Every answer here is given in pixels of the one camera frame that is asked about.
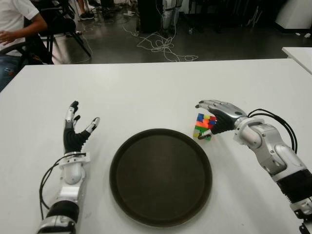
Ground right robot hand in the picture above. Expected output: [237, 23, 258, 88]
[194, 99, 247, 142]

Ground silver standing robot legs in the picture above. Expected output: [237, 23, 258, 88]
[162, 0, 182, 31]

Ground dark brown round plate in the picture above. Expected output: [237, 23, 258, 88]
[109, 128, 213, 228]

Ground black floor cabinet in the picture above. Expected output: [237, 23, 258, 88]
[138, 0, 163, 34]

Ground tangled white floor cable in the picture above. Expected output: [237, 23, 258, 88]
[123, 24, 199, 62]

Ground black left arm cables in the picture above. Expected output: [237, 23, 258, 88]
[39, 153, 87, 220]

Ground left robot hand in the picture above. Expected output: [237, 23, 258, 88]
[62, 100, 101, 155]

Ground multicoloured Rubik's cube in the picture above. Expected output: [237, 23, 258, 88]
[193, 113, 217, 141]

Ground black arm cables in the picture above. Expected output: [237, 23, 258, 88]
[39, 153, 87, 220]
[247, 108, 298, 154]

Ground white cabinet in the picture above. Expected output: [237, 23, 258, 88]
[275, 0, 312, 32]

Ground black chair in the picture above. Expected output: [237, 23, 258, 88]
[24, 0, 92, 65]

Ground seated person white shirt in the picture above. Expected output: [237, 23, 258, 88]
[0, 0, 48, 92]

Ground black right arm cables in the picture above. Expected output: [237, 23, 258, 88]
[247, 108, 298, 154]

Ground neighbouring white table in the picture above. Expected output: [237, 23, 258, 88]
[281, 46, 312, 75]

